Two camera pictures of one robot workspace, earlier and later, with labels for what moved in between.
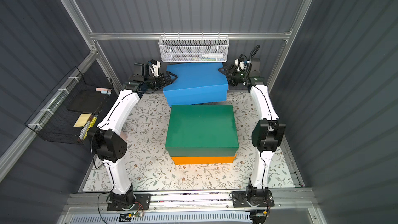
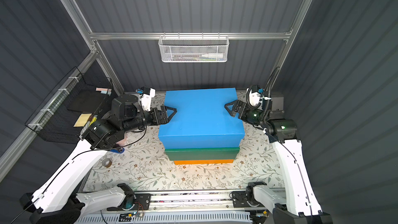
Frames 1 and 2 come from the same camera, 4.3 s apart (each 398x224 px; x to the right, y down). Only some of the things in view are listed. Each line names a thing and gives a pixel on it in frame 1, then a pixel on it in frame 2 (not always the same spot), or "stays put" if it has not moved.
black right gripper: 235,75 -> 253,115
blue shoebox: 196,83 -> 201,121
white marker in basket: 213,55 stays put
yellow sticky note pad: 83,118 stays put
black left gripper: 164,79 -> 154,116
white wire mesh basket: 193,49 stays put
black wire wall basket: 67,117 stays put
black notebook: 88,100 stays put
